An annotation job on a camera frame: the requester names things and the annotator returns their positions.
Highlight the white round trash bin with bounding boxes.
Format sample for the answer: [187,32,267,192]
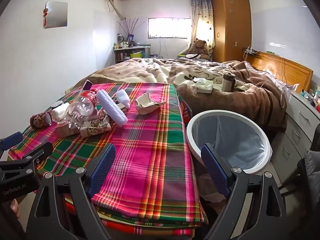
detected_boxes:
[186,109,273,174]

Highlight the translucent bin liner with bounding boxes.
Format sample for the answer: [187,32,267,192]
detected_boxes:
[192,116,266,163]

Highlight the air conditioner pipe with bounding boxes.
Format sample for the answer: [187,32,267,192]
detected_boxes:
[105,0,125,20]

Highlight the beige paper carton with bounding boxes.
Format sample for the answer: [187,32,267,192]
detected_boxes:
[135,92,167,115]

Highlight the wooden wardrobe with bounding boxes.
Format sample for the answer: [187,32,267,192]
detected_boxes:
[212,0,252,63]

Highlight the black chair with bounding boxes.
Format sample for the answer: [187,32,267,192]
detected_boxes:
[280,124,320,198]

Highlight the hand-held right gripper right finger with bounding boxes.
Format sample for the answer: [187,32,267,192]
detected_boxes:
[200,142,290,240]

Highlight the wooden headboard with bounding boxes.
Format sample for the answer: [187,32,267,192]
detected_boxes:
[246,51,314,90]

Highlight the power strip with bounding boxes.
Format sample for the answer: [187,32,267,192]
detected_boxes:
[242,46,260,56]

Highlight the row of cosmetic bottles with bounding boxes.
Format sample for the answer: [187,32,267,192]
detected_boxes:
[114,32,138,50]

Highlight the nightstand bottles and boxes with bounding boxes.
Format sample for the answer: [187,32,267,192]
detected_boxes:
[301,85,320,112]

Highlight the silver wall panel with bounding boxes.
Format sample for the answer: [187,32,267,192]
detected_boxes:
[45,1,68,28]

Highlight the brown teddy bear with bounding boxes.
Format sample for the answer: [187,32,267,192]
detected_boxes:
[186,39,210,60]

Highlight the red folded blanket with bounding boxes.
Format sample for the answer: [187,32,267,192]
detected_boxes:
[64,192,198,240]

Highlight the brown cream fleece blanket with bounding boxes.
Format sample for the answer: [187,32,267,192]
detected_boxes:
[67,57,288,132]

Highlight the dried branch bouquet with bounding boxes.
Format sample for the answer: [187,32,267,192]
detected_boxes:
[117,17,145,43]

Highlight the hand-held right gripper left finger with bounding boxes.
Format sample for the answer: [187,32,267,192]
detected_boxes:
[25,142,117,240]

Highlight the pink green plaid blanket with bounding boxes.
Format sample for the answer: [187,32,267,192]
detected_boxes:
[7,81,209,227]

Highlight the white tissue box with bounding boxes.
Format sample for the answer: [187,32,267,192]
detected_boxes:
[194,77,213,93]

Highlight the small white ribbed foam sleeve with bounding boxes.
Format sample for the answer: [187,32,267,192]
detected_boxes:
[115,89,130,109]

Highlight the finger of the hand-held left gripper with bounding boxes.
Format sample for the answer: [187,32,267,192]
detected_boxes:
[0,131,24,153]
[0,142,54,178]

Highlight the brown printed drink carton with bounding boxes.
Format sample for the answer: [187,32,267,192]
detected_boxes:
[80,116,112,138]

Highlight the window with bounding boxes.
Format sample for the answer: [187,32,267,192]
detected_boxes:
[148,17,192,40]

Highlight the clear plastic bottle red label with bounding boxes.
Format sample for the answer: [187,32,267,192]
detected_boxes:
[64,88,99,130]

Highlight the grey jacket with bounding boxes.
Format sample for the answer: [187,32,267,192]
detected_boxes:
[304,150,320,195]

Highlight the lavender bed sheet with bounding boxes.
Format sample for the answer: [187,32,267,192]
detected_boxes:
[245,62,299,92]

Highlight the small shelf desk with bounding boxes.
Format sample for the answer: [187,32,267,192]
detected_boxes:
[114,45,152,64]

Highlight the steel thermos cup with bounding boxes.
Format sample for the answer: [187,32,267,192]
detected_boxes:
[222,72,236,92]

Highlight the brown cartoon drink can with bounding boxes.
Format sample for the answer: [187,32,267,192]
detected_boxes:
[30,111,53,130]

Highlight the grey nightstand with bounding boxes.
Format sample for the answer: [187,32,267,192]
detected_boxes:
[271,90,320,183]

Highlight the large white ribbed foam sleeve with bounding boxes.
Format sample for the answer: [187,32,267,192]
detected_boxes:
[96,89,128,127]

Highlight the patterned curtain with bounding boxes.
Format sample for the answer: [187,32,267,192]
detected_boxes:
[189,0,215,49]

